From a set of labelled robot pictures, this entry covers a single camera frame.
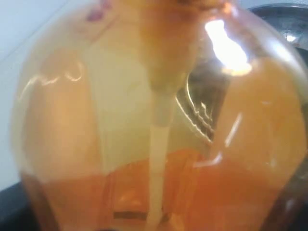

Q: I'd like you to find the steel mesh colander basket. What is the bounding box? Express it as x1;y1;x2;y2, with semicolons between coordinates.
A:
249;3;308;64

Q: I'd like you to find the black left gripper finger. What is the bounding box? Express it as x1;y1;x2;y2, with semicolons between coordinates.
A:
0;182;34;231

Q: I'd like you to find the orange pump soap bottle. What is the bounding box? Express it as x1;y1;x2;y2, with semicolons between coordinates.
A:
12;0;308;231

